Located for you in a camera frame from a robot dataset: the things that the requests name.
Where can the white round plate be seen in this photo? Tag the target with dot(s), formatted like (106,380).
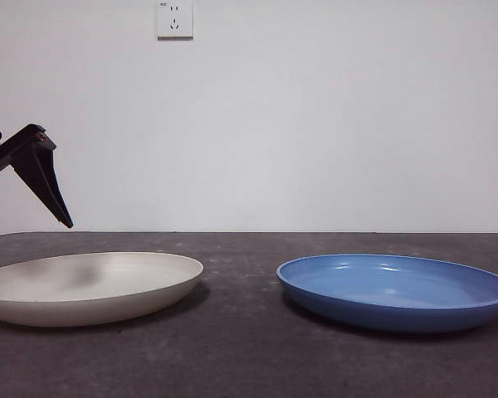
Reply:
(108,290)

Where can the white wall power outlet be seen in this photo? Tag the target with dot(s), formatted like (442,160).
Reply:
(175,20)

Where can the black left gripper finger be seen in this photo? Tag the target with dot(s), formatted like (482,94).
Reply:
(45,178)

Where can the blue round plate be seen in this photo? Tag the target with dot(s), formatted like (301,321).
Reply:
(390,290)

